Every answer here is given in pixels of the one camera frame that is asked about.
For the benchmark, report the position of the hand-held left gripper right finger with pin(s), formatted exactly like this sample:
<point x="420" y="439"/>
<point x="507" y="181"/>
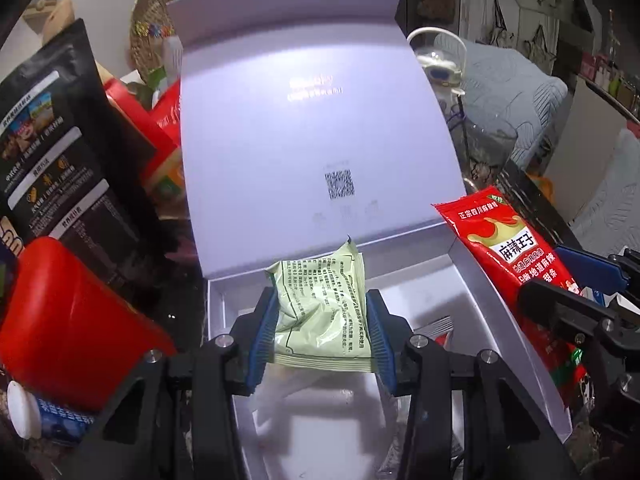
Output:
<point x="382" y="345"/>

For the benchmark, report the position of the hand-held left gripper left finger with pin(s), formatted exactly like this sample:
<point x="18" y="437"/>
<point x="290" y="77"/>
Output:
<point x="265" y="340"/>

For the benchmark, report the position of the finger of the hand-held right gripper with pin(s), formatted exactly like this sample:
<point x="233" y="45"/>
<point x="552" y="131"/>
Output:
<point x="590" y="270"/>
<point x="560" y="305"/>

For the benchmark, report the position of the silver purple foil packet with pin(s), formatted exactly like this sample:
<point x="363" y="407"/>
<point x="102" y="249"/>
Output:
<point x="432" y="326"/>

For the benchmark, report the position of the translucent white plastic bag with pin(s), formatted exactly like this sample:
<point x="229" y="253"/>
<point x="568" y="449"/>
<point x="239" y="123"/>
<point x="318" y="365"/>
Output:
<point x="285" y="395"/>

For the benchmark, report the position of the green snack packet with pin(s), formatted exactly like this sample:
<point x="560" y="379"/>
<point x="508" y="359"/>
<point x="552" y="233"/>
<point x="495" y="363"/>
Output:
<point x="320" y="310"/>

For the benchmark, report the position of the long red snack packet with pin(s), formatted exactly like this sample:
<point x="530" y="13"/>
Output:
<point x="505" y="250"/>

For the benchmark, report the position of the pale lilac gift box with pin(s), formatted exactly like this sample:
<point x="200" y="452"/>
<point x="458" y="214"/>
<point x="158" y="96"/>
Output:
<point x="300" y="125"/>

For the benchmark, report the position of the chair with light blue cover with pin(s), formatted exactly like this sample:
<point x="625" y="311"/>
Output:
<point x="515" y="95"/>
<point x="615" y="200"/>

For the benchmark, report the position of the white counter cabinet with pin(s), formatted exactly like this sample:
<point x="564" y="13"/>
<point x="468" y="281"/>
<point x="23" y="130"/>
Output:
<point x="585" y="125"/>

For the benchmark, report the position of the clear glass mug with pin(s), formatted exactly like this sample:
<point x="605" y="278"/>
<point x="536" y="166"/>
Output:
<point x="482" y="155"/>

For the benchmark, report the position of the red canister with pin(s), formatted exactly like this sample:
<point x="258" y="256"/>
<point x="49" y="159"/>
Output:
<point x="75" y="320"/>

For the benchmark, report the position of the row of bottles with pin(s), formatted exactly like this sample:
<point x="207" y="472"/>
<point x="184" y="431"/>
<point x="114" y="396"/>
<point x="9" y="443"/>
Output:
<point x="615" y="75"/>

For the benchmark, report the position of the blue tablet tube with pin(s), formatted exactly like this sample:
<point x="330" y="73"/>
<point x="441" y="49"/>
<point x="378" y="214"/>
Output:
<point x="55" y="417"/>

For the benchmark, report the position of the white tote bag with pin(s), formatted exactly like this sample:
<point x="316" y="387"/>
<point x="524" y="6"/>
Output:
<point x="544" y="42"/>
<point x="499" y="25"/>

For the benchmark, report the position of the red gift box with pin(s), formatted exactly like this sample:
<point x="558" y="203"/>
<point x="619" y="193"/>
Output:
<point x="155" y="135"/>

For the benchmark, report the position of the glass teapot with white lid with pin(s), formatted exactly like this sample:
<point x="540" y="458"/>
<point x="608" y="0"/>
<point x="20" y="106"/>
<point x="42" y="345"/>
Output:
<point x="440" y="60"/>

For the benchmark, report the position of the black printed pouch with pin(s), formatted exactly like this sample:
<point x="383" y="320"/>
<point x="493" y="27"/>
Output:
<point x="60" y="150"/>

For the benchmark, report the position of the woven straw fan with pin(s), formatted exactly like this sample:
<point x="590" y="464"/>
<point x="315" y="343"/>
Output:
<point x="150" y="25"/>

